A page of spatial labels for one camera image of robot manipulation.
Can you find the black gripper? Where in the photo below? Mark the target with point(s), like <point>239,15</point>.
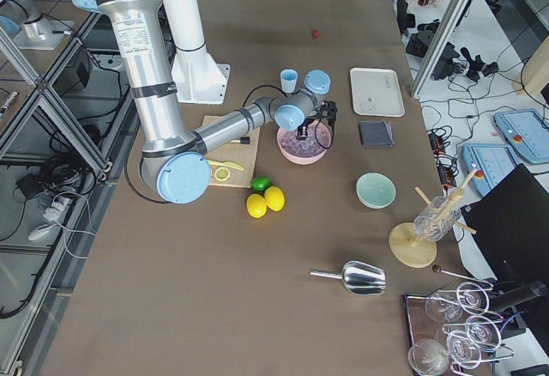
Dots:
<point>303,129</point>

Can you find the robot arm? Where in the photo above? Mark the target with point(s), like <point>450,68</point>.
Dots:
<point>163,49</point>

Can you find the pink bowl with ice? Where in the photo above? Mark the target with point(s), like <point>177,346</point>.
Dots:
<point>307,151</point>

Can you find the light blue cup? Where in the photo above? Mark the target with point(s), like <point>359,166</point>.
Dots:
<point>288,78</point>

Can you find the steel ice scoop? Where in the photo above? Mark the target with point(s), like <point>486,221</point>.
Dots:
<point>357,277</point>

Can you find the wooden cutting board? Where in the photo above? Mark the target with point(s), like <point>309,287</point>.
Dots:
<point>241,154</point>

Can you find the dark grey folded cloth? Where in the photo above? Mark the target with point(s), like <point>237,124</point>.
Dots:
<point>376,134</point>

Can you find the green lime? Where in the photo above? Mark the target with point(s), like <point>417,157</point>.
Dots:
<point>260,183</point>

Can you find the yellow lemon upper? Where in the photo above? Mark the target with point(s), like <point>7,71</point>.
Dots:
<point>274,198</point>

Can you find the yellow lemon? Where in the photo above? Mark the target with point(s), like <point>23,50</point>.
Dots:
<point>274,198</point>
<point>256,205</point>

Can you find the beige plastic tray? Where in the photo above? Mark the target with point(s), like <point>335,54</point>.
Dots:
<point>376,92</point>

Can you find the yellow plastic knife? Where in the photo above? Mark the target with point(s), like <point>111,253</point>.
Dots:
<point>228,164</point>

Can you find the yellow lemon lower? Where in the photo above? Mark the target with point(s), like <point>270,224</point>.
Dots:
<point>256,205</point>

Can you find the lemon slice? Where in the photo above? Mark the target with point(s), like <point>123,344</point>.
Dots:
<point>222,174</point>

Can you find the mint green bowl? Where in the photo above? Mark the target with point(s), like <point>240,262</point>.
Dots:
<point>375,190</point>

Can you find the clear glass on stand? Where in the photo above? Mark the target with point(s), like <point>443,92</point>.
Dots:
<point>436,219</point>

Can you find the black monitor lying flat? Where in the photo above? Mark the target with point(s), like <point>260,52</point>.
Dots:
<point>511,224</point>

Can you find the wine glass rack tray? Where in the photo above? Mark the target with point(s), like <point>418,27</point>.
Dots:
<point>454,331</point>

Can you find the knife with black handle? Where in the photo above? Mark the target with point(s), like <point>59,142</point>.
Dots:
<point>241,140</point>

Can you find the aluminium frame post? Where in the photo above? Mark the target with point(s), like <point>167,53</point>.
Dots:
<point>435,49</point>

